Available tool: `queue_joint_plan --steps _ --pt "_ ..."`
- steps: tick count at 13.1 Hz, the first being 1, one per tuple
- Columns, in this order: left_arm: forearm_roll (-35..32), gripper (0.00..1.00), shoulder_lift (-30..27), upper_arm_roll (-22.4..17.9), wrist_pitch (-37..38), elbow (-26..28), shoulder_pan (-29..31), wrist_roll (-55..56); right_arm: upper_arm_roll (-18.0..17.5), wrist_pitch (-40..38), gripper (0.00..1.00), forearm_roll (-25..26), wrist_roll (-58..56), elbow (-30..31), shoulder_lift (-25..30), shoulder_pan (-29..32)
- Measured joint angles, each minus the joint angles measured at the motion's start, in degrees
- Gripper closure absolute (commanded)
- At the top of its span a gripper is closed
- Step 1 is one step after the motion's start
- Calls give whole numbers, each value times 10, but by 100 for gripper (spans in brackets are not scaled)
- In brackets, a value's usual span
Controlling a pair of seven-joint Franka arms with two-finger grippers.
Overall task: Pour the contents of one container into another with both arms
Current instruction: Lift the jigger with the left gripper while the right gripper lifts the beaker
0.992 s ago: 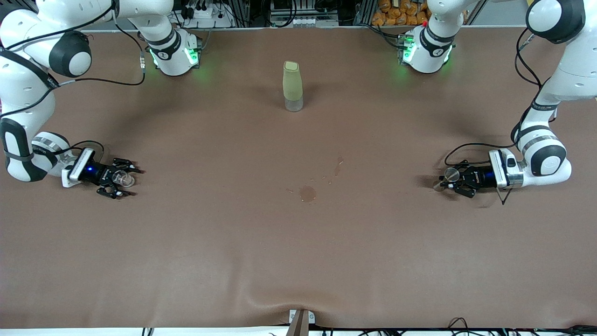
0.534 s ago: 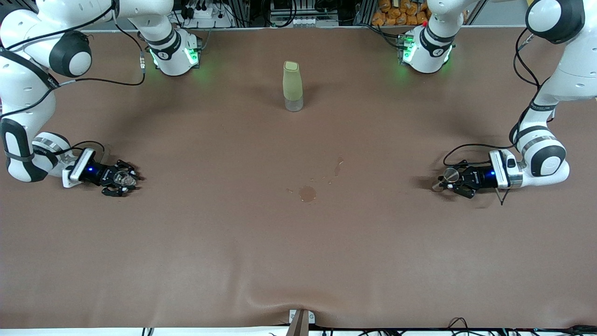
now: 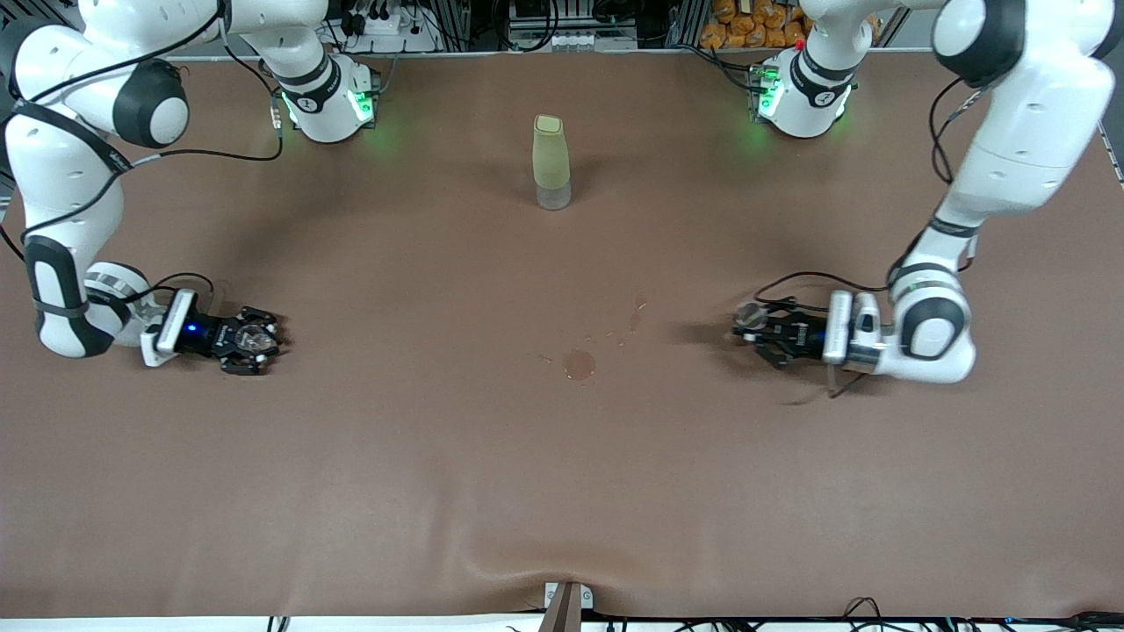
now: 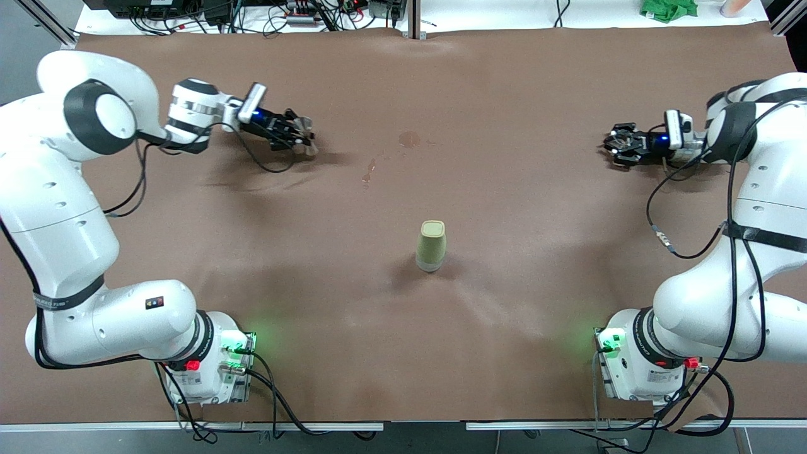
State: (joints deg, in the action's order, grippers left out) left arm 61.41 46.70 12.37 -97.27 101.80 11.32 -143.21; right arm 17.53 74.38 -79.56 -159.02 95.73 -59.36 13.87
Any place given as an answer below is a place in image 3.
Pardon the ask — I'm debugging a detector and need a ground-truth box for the green sleeved shaker bottle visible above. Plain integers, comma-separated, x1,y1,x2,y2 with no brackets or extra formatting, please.
532,114,573,212

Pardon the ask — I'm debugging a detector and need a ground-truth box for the brown table cover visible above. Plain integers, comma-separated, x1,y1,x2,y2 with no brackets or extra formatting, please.
0,51,1124,620

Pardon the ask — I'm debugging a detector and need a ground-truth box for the orange packets pile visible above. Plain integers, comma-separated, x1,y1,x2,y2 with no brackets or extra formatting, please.
700,0,813,49

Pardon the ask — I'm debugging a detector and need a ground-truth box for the white power strip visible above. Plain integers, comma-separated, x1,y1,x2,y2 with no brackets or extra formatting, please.
338,9,422,40

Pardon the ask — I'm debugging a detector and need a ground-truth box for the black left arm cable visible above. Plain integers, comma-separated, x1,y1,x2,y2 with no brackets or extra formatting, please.
755,79,993,400

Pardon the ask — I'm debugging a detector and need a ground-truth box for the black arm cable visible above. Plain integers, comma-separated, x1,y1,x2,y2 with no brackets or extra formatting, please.
0,0,286,308
755,79,993,400

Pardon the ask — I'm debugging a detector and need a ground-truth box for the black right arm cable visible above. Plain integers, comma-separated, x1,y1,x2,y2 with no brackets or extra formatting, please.
0,0,286,308

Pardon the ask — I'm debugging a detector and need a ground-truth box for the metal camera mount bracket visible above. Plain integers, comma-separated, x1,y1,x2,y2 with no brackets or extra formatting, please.
537,581,594,632

